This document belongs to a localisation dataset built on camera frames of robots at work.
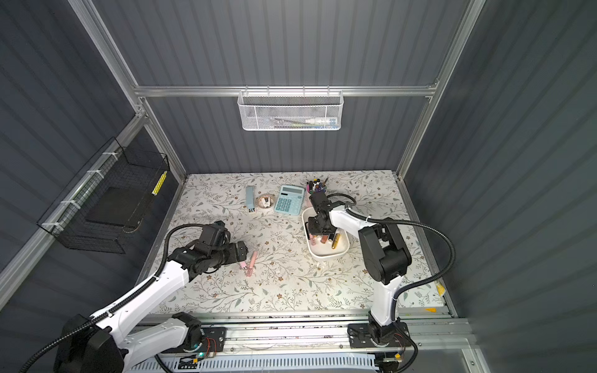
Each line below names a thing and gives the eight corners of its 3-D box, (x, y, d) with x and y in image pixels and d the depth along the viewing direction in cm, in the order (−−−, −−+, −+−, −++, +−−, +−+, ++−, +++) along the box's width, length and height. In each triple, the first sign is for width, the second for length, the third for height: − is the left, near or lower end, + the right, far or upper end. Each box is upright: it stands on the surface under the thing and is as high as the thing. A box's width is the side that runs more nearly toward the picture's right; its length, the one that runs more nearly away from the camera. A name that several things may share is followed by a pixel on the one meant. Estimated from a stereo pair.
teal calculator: (274, 212, 108) (273, 207, 106) (281, 188, 118) (280, 183, 115) (300, 215, 107) (300, 211, 104) (305, 191, 117) (305, 186, 114)
